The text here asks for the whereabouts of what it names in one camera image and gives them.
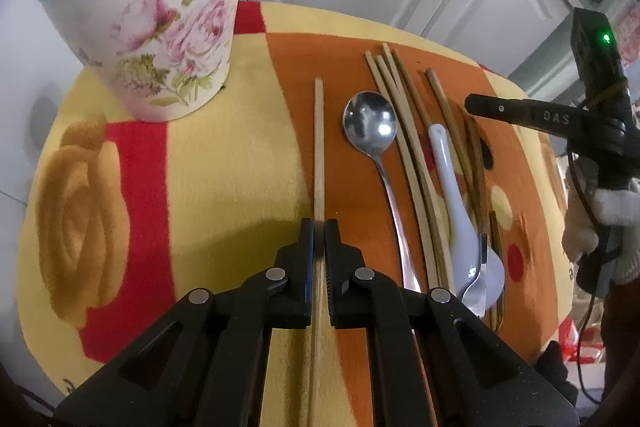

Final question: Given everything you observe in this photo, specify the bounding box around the bamboo chopstick single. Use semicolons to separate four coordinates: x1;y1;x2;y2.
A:
307;77;326;426

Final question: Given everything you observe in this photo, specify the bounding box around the light bamboo chopstick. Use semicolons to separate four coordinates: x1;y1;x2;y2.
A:
364;44;449;288
374;42;454;293

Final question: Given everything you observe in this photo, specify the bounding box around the dark brown chopstick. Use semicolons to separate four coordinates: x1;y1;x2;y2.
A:
424;67;507;332

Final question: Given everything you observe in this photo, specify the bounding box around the small metal spoon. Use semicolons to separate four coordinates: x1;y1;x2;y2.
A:
461;233;488;319

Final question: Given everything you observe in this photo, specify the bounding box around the white ceramic soup spoon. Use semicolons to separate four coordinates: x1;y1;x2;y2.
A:
427;124;506;311

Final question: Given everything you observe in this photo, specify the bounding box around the brown wooden chopstick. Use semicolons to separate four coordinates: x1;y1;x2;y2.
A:
390;48;476;198

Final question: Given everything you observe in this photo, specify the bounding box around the stainless steel spoon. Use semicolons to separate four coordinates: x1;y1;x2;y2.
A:
342;91;421;293

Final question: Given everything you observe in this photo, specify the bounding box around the white gloved right hand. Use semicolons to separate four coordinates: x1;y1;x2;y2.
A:
562;166;640;285

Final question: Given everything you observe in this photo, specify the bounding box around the yellow orange floral blanket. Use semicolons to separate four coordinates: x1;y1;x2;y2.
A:
17;1;573;426

